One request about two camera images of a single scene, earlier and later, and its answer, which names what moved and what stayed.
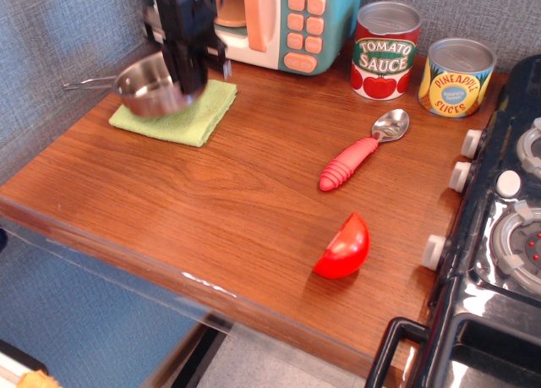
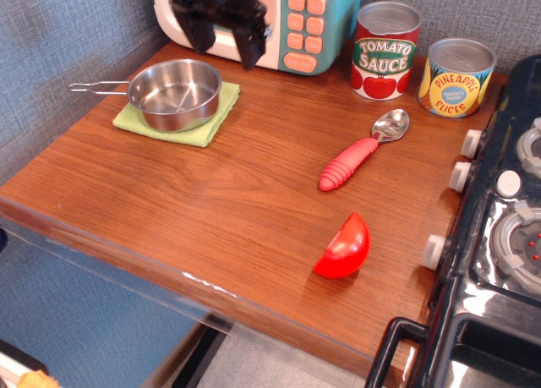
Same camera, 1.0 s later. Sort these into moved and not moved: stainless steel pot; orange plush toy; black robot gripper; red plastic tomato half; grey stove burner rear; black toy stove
Moved: stainless steel pot; black robot gripper
Not moved: black toy stove; orange plush toy; red plastic tomato half; grey stove burner rear
